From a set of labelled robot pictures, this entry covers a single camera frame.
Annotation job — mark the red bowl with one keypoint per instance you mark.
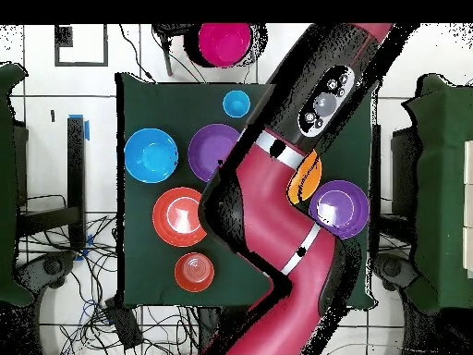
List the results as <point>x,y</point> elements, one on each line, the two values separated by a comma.
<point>177,217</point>

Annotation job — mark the blue cup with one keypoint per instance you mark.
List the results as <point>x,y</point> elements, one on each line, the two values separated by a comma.
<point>236,104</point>

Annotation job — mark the purple bowl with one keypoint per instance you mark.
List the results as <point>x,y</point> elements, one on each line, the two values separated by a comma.
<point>340,209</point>
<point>208,148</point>

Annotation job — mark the pink bowl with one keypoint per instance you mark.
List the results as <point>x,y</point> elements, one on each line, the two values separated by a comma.
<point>223,44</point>

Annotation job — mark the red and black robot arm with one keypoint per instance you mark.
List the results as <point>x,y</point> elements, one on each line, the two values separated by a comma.
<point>281,207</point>

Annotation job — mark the white box stack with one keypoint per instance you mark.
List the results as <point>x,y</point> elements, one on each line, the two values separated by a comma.
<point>469,166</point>

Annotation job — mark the large orange bowl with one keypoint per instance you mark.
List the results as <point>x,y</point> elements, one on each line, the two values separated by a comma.
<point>306,177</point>

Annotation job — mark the small orange bowl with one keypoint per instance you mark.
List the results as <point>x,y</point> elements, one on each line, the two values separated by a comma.
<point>194,272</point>

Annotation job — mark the blue bowl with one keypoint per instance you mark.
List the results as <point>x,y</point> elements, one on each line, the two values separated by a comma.
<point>151,155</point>

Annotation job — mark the dark green table cloth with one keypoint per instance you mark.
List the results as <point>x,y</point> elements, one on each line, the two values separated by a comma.
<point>166,107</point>

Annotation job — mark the blue tape strip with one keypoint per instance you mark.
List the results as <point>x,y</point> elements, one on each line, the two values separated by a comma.
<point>87,131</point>

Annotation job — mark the black power strip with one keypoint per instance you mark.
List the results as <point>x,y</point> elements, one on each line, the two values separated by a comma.
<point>125,325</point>

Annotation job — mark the black chair base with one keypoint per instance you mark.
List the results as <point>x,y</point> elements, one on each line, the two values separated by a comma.
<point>393,268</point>
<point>51,266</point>

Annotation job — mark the green cloth side table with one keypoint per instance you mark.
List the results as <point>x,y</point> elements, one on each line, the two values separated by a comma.
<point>7,185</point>
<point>439,185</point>

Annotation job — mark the black table frame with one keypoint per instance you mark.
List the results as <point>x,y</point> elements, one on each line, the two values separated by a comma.
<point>402,177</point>
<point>75,166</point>

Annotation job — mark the black floor frame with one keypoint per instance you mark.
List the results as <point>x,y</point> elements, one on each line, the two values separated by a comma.
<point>81,64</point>

